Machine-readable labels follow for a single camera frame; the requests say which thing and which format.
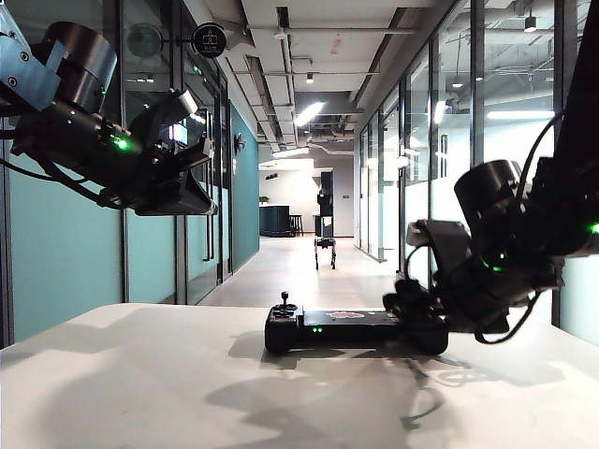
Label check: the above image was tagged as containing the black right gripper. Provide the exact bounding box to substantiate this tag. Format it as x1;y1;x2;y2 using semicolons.
382;275;453;334

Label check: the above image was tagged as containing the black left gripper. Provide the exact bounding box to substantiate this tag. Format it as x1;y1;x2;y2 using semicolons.
91;122;220;217

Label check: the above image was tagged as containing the black dual-joystick remote control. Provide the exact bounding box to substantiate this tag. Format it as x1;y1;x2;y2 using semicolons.
264;290;449;355

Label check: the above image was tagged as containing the black quadruped robot dog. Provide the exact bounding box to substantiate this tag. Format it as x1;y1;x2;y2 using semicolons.
314;236;338;272

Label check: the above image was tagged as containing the dark bar counter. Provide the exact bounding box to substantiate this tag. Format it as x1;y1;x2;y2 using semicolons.
259;205;292;238

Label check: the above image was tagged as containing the long linear ceiling light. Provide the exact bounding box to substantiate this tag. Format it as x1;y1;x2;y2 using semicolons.
293;101;325;127

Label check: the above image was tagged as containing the round black hanging sign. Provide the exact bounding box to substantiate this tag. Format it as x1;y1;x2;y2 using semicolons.
192;22;229;60

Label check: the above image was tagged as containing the long black door handle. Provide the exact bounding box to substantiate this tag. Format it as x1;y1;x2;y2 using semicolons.
201;108;216;262

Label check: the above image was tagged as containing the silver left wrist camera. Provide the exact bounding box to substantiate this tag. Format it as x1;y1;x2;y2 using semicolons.
132;88;200;142

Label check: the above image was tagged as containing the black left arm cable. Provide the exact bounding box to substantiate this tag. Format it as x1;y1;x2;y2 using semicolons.
0;157;128;210

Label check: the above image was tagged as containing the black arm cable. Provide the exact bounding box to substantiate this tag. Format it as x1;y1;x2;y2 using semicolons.
0;157;128;210
516;109;570;198

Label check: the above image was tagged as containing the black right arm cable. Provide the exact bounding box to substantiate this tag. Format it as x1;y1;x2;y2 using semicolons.
516;109;570;198

